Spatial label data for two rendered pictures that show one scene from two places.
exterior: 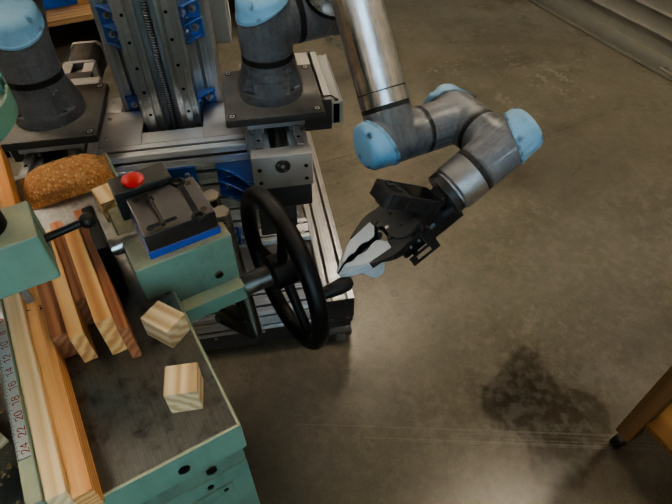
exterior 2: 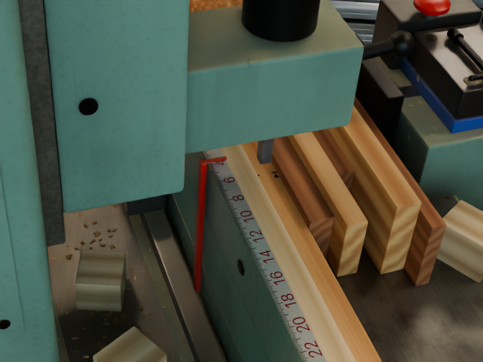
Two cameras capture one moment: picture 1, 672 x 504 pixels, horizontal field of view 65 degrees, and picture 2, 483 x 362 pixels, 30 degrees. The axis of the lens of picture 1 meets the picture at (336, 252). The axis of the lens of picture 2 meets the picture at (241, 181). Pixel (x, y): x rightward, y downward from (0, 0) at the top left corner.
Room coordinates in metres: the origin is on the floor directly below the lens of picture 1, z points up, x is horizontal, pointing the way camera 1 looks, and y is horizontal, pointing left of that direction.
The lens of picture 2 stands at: (-0.11, 0.33, 1.40)
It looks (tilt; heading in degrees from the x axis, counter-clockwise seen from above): 42 degrees down; 8
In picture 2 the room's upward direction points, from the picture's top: 5 degrees clockwise
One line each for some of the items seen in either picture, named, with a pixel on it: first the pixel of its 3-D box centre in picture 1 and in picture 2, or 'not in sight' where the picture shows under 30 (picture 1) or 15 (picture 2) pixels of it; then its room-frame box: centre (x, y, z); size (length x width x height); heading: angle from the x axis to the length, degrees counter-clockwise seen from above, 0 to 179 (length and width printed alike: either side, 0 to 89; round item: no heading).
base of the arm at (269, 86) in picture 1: (268, 70); not in sight; (1.13, 0.15, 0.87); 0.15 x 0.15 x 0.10
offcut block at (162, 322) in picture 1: (165, 324); (469, 240); (0.39, 0.22, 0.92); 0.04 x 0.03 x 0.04; 61
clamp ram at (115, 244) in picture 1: (126, 242); (394, 103); (0.51, 0.29, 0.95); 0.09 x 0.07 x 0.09; 31
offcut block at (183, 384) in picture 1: (184, 387); not in sight; (0.30, 0.18, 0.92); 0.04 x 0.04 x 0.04; 10
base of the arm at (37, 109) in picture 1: (41, 91); not in sight; (1.04, 0.64, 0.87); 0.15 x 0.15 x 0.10
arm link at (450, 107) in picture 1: (450, 120); not in sight; (0.74, -0.19, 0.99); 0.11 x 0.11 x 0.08; 28
